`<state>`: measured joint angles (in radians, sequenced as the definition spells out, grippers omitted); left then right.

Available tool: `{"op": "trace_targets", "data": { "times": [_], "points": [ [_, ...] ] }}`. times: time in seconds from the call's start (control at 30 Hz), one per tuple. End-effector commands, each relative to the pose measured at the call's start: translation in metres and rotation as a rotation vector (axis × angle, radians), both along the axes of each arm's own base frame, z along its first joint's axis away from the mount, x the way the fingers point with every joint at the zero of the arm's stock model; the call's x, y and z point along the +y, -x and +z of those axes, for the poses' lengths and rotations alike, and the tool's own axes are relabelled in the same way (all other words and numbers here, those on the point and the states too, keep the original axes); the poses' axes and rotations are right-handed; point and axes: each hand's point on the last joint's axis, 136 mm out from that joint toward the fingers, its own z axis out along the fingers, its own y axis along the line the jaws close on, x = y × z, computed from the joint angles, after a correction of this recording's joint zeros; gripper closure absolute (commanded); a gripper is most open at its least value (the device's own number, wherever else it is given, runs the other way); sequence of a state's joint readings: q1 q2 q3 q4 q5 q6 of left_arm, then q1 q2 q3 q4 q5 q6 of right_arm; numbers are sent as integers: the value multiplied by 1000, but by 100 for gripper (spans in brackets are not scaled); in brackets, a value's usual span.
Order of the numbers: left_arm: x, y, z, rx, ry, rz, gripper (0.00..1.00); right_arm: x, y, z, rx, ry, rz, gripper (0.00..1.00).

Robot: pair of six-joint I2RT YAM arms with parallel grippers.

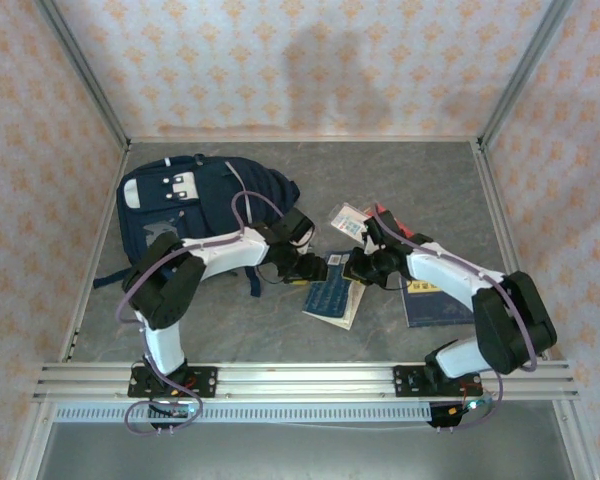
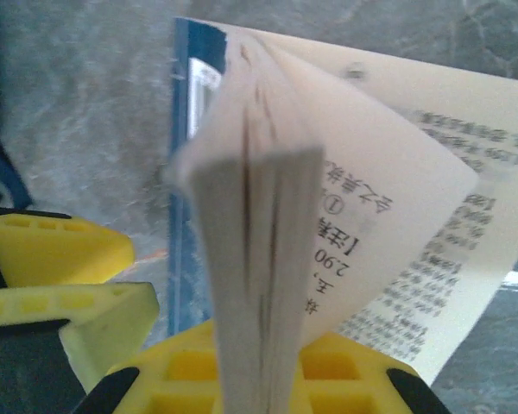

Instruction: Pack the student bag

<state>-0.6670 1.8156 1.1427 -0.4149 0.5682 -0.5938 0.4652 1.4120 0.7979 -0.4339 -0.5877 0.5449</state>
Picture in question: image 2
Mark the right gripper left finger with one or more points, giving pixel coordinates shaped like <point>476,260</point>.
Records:
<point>172,379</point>

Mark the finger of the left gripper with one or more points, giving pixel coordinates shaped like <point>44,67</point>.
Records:
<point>47,250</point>
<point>103,319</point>

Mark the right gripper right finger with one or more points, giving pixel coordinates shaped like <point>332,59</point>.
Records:
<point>354,379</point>

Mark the navy blue backpack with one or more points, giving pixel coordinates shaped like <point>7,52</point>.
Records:
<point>0,129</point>

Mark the dark blue book QR codes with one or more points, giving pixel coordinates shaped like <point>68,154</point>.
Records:
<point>285,194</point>

